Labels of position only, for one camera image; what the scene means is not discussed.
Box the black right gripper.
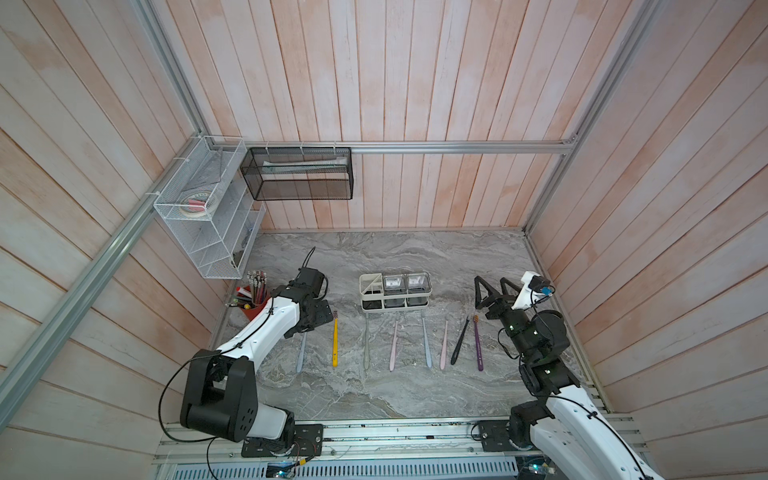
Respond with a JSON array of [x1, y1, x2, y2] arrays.
[[478, 278, 535, 365]]

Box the yellow toothbrush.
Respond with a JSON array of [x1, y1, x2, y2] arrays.
[[332, 310, 340, 368]]

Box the light blue toothbrush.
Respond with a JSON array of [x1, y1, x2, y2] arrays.
[[296, 332, 307, 373]]

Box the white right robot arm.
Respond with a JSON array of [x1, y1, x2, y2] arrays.
[[472, 271, 660, 479]]

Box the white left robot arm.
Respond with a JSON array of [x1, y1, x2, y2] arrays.
[[180, 266, 333, 451]]

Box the black toothbrush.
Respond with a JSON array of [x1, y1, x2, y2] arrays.
[[450, 316, 471, 365]]

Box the purple toothbrush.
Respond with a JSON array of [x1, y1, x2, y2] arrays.
[[473, 315, 484, 372]]

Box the cream toothbrush holder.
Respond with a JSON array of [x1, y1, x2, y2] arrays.
[[359, 272, 432, 314]]

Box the pink toothbrush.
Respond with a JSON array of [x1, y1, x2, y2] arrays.
[[389, 321, 399, 372], [439, 320, 449, 371]]

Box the pale blue toothbrush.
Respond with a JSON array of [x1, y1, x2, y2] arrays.
[[420, 311, 433, 369]]

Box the pens in red cup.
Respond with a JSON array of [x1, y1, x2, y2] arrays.
[[227, 271, 269, 308]]

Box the red pencil cup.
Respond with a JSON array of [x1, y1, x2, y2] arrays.
[[240, 298, 270, 321]]

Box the black mesh basket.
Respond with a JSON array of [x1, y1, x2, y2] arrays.
[[240, 146, 355, 202]]

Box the tape roll on shelf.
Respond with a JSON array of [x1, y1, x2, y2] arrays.
[[178, 190, 218, 219]]

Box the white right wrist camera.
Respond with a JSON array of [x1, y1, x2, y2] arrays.
[[513, 271, 556, 311]]

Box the white wire mesh shelf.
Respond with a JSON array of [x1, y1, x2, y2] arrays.
[[154, 135, 265, 280]]

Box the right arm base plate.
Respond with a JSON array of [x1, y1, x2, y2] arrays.
[[474, 420, 532, 453]]

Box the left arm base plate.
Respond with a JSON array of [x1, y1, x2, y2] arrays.
[[241, 423, 324, 460]]

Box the aluminium frame rails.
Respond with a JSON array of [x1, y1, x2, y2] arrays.
[[0, 0, 667, 480]]

